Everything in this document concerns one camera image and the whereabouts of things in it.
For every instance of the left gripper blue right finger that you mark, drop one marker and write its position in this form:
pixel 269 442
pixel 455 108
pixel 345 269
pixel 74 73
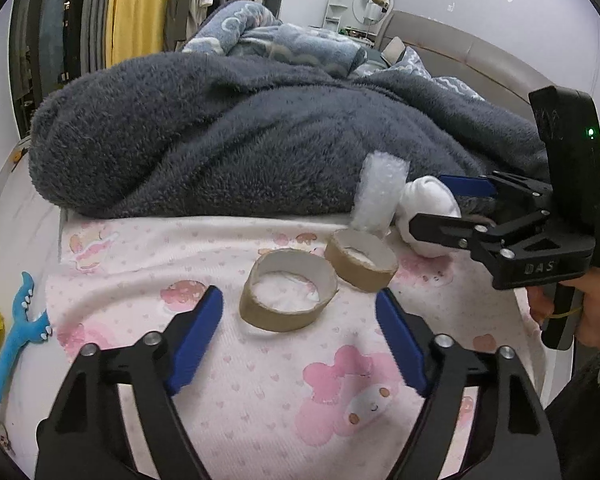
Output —
pixel 402 341

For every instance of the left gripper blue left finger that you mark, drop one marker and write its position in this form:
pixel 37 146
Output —
pixel 188 336

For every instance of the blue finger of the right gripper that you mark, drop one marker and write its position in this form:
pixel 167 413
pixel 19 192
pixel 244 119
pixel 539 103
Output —
pixel 443 231
pixel 468 187

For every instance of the white sock ball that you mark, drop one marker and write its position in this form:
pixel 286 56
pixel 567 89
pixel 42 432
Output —
pixel 430 197

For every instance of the person's right hand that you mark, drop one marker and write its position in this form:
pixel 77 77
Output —
pixel 587 309

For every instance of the pink cartoon bed sheet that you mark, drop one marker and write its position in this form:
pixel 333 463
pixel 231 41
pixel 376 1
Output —
pixel 325 402

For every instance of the grey upholstered headboard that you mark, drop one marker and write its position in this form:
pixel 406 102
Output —
pixel 495 74

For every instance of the dark grey fleece blanket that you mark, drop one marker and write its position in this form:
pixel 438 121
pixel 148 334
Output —
pixel 190 134

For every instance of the white dressing table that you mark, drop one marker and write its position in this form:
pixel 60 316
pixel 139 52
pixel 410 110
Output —
pixel 339 18

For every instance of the blue plush slingshot toy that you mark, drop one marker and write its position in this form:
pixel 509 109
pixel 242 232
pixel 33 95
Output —
pixel 24 331

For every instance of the light blue patterned blanket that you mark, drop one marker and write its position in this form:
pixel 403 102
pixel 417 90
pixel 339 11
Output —
pixel 247 28

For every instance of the yellow curtain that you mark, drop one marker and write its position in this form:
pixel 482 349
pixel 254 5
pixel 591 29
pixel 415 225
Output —
pixel 133 28

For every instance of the dark balcony door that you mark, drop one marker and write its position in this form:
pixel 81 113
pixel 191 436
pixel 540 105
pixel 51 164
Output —
pixel 44 53

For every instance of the grey curtain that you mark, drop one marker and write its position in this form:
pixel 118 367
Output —
pixel 92 38

